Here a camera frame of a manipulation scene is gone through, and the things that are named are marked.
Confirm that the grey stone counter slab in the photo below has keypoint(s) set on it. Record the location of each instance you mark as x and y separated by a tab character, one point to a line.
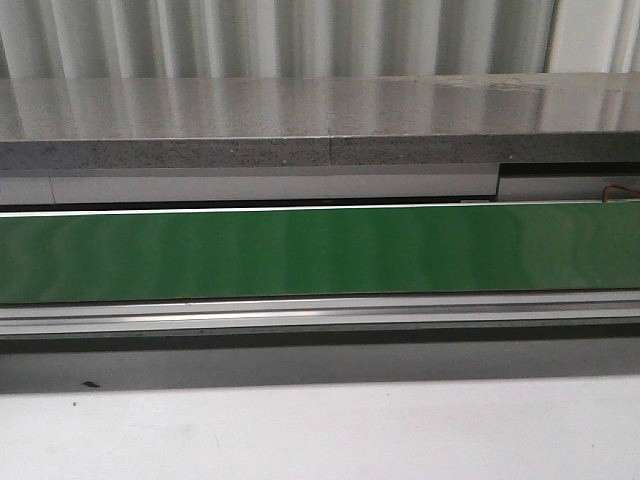
53	124

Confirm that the green conveyor belt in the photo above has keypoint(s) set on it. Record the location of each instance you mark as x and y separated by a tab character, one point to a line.
115	256

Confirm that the white pleated curtain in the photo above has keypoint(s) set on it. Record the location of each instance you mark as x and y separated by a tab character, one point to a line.
315	39

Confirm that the silver rear conveyor rail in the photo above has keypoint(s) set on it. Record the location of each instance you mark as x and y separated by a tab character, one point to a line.
316	184

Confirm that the aluminium conveyor front rail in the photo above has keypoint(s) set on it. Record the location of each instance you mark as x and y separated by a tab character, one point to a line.
316	314

